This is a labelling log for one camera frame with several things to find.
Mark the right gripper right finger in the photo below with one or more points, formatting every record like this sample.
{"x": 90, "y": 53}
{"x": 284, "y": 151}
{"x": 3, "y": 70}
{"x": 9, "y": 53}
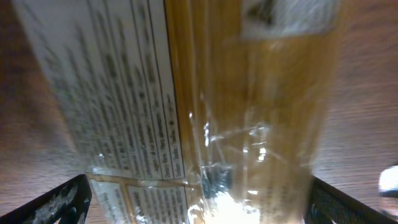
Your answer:
{"x": 326, "y": 204}

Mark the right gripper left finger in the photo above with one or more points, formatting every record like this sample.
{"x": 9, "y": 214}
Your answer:
{"x": 66, "y": 204}

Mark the white rice pouch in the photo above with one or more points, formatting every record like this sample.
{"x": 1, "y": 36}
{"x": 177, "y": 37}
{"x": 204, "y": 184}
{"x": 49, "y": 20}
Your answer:
{"x": 387, "y": 188}

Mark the orange spaghetti pasta packet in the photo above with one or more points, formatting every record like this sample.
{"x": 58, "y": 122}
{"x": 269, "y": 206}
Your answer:
{"x": 191, "y": 111}

